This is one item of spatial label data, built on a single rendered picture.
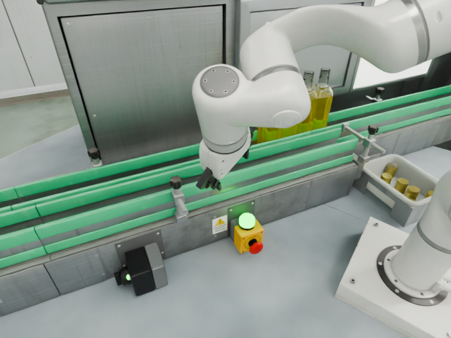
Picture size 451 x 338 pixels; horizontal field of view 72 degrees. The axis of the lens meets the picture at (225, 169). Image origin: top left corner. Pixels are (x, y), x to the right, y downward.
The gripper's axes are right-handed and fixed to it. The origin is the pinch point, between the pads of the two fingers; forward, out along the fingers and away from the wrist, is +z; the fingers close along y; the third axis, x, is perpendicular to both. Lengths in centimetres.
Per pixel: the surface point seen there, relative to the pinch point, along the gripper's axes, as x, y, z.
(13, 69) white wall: -300, -3, 186
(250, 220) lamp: 7.9, 1.9, 20.6
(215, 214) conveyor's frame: -0.2, 6.6, 20.1
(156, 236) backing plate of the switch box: -7.4, 20.5, 16.5
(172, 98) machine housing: -32.7, -12.1, 16.8
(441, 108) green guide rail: 36, -84, 46
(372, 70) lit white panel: 7, -75, 36
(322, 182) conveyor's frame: 16.6, -22.8, 29.6
